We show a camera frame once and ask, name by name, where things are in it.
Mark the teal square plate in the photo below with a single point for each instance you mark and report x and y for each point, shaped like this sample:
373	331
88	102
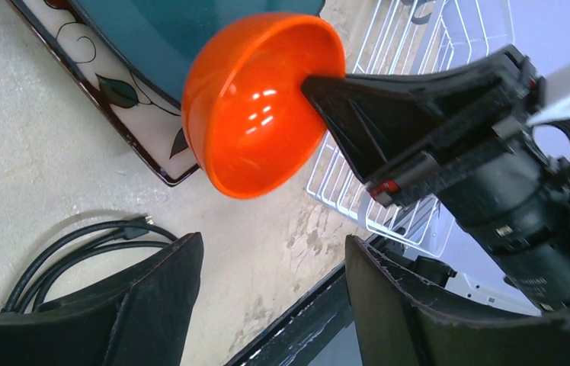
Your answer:
159	39

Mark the floral square plate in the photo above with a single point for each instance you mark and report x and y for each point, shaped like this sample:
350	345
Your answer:
148	123

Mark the orange bowl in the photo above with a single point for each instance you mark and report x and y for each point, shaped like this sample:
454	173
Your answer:
244	115

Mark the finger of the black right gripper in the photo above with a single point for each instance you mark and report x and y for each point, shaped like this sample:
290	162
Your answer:
346	104

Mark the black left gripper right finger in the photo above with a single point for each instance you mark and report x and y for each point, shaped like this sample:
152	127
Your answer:
402	318

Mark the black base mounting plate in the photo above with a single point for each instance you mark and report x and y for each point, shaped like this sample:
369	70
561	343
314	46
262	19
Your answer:
317	330

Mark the white wire dish rack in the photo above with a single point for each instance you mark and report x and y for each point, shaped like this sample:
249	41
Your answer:
405	38

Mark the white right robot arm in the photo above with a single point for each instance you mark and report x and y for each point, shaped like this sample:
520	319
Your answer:
517	208

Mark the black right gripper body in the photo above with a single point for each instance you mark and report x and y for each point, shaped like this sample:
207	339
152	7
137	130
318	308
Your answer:
442	125

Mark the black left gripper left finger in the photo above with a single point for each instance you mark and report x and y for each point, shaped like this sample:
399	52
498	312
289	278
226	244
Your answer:
138	316

